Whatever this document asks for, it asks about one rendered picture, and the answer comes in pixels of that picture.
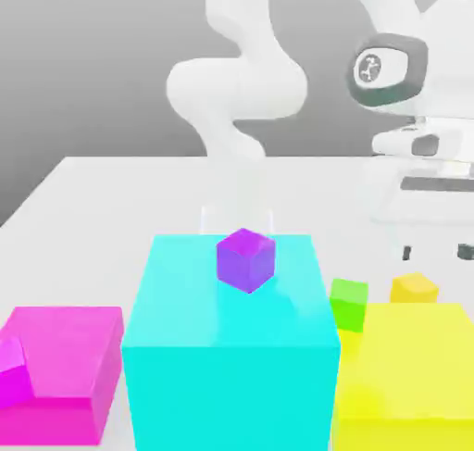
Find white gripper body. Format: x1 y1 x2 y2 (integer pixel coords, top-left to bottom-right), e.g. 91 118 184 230
368 158 474 232

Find small orange cube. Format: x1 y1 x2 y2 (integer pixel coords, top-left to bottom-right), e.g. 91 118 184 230
389 271 441 305

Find small green cube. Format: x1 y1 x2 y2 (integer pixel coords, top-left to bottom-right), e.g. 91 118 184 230
329 277 370 334

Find small purple cube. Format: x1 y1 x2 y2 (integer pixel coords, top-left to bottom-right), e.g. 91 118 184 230
216 227 278 295

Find small magenta cube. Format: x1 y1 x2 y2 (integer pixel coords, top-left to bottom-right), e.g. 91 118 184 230
0 333 37 412

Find large yellow box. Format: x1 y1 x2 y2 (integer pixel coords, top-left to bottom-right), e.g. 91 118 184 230
330 301 474 451

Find large cyan box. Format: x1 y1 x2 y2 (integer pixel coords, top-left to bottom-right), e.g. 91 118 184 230
120 233 343 451

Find large magenta box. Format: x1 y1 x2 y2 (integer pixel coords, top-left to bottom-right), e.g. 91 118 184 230
0 305 126 447

